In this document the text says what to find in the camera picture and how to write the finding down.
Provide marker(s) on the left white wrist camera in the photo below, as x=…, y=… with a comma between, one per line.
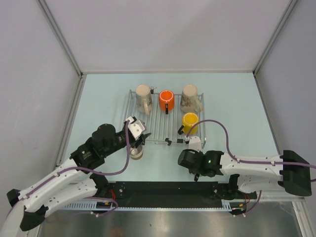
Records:
x=136, y=127

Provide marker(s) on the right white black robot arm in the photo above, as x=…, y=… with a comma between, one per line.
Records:
x=289, y=171

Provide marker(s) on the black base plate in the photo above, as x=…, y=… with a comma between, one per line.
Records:
x=174, y=194

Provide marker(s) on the beige mug coral print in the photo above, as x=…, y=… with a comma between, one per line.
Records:
x=144, y=100

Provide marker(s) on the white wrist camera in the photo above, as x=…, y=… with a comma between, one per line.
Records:
x=136, y=127
x=194, y=143

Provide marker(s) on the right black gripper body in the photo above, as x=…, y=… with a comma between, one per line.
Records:
x=193, y=171

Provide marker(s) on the metal wire dish rack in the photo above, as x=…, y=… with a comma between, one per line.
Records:
x=164, y=128

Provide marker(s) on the orange mug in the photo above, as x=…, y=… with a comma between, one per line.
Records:
x=166, y=100

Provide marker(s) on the yellow mug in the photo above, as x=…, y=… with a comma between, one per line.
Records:
x=188, y=121

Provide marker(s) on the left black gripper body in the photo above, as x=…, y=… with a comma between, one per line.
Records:
x=120, y=143

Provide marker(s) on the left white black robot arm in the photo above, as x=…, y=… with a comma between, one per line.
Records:
x=76, y=178

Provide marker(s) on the grey slotted cable duct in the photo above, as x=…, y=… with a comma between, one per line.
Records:
x=102, y=205

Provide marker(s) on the small steel cup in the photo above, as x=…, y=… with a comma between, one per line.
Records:
x=136, y=153

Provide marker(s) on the beige mug blue print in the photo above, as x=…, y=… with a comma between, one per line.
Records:
x=189, y=99

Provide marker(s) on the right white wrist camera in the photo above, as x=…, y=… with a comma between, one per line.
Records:
x=194, y=143

